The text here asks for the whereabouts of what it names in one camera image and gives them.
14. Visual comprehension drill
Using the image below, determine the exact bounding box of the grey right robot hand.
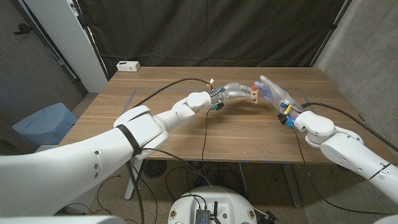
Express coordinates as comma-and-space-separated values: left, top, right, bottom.
254, 75, 307, 121

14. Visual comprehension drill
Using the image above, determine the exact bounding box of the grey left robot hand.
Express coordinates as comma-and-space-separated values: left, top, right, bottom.
211, 82, 256, 105

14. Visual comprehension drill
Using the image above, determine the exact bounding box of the black backdrop curtain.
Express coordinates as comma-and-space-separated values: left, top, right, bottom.
76, 0, 354, 77

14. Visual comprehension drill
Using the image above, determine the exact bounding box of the grey table leg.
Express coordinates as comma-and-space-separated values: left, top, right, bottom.
281, 163, 303, 208

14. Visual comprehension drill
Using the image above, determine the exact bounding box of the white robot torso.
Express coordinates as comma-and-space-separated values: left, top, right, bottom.
167, 185, 258, 224

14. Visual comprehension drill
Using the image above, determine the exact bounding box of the round black floor fan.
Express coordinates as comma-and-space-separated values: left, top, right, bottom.
143, 159, 167, 179

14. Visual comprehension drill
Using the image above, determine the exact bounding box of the white power strip box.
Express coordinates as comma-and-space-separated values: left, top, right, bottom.
116, 60, 141, 73

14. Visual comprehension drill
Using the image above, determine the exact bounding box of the grey device on torso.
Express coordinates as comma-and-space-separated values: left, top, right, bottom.
195, 208, 211, 224

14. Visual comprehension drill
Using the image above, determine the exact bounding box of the white table leg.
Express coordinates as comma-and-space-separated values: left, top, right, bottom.
124, 159, 144, 201

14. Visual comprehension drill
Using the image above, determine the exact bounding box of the white cabinet panel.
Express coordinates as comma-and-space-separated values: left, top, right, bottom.
23, 0, 109, 93

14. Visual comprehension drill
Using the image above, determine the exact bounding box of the blue plastic bin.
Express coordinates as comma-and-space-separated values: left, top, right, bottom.
11, 102, 78, 149

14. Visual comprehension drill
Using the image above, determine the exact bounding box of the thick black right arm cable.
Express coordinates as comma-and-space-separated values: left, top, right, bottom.
301, 102, 398, 153

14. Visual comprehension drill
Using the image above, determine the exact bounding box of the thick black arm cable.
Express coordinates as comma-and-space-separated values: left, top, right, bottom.
126, 77, 211, 224
301, 102, 398, 153

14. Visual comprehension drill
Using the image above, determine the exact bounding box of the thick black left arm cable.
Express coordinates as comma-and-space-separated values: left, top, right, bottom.
126, 77, 211, 224

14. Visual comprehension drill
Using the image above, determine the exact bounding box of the thin black left wrist wire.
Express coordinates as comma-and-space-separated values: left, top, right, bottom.
139, 108, 215, 187

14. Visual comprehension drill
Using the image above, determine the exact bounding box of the thin black wrist wire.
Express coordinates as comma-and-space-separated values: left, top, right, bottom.
291, 127, 396, 216
139, 108, 215, 187

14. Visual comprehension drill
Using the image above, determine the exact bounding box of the thin black right wrist wire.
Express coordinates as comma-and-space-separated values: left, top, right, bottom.
291, 127, 396, 216

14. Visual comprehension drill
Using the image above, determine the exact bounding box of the black floor cable tangle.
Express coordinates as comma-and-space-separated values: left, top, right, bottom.
164, 160, 249, 200

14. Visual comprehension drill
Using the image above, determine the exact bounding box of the black door handle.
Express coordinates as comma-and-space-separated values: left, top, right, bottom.
13, 23, 33, 35

